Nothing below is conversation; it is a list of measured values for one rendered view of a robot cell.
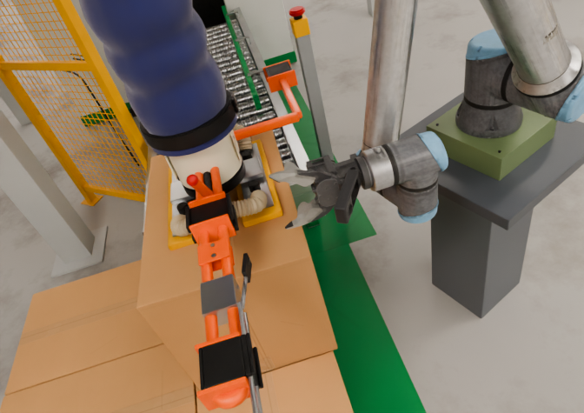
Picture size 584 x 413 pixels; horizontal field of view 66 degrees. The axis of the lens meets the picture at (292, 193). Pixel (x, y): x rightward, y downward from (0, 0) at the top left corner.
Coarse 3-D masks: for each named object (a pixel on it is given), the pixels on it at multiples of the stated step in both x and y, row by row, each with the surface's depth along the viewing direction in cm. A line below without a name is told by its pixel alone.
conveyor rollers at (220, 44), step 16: (208, 32) 336; (224, 32) 330; (240, 32) 323; (208, 48) 315; (224, 48) 309; (224, 64) 288; (240, 64) 282; (224, 80) 268; (240, 80) 268; (256, 80) 261; (240, 96) 248; (240, 112) 234; (256, 112) 233; (272, 112) 227; (288, 160) 193
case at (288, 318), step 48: (288, 192) 116; (144, 240) 114; (240, 240) 106; (288, 240) 103; (144, 288) 102; (192, 288) 98; (240, 288) 100; (288, 288) 103; (192, 336) 108; (288, 336) 115
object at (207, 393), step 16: (224, 336) 69; (240, 336) 69; (208, 352) 68; (224, 352) 67; (240, 352) 67; (208, 368) 66; (224, 368) 65; (240, 368) 65; (208, 384) 64; (224, 384) 63; (240, 384) 63; (208, 400) 64
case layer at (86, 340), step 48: (96, 288) 162; (48, 336) 149; (96, 336) 145; (144, 336) 141; (48, 384) 135; (96, 384) 132; (144, 384) 128; (192, 384) 125; (288, 384) 119; (336, 384) 116
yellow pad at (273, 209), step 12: (252, 144) 131; (252, 156) 127; (264, 156) 127; (264, 168) 122; (252, 180) 115; (264, 180) 118; (240, 192) 117; (276, 204) 110; (252, 216) 109; (264, 216) 108; (276, 216) 109
